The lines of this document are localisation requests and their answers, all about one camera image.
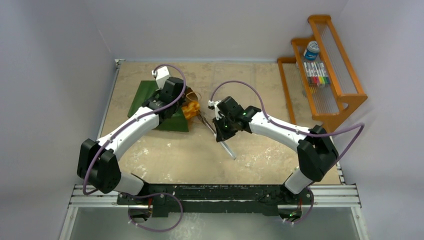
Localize green brown paper bag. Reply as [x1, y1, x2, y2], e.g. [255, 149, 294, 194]
[127, 77, 201, 132]

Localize orange braided fake bread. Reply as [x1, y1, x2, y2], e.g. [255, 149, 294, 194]
[181, 101, 201, 120]

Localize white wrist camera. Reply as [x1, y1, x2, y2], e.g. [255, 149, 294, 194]
[208, 100, 222, 120]
[151, 66, 171, 89]

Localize blue white jar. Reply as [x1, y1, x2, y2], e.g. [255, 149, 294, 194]
[303, 41, 320, 61]

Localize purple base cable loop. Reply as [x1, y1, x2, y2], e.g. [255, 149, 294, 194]
[127, 189, 185, 232]

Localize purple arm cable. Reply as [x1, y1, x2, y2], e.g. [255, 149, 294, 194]
[82, 64, 187, 196]
[209, 80, 366, 167]

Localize orange wooden rack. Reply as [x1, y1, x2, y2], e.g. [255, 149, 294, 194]
[277, 14, 368, 132]

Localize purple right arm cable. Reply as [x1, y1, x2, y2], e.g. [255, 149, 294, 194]
[209, 80, 366, 167]

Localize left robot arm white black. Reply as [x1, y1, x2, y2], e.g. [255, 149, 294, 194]
[78, 76, 187, 205]

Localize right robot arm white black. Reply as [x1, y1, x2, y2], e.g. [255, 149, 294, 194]
[208, 96, 339, 204]

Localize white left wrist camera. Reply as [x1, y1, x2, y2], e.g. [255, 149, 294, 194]
[151, 66, 171, 89]

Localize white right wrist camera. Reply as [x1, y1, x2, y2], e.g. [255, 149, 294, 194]
[208, 100, 222, 120]

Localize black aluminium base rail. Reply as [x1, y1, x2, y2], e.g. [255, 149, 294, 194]
[67, 183, 362, 220]

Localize set of coloured markers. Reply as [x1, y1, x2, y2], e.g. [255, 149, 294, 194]
[303, 61, 331, 87]

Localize clear plastic tray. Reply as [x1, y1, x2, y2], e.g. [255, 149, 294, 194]
[209, 62, 260, 108]

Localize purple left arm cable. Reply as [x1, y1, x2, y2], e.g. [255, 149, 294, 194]
[82, 64, 187, 196]

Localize metal tongs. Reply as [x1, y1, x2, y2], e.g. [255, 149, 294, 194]
[198, 110, 237, 161]

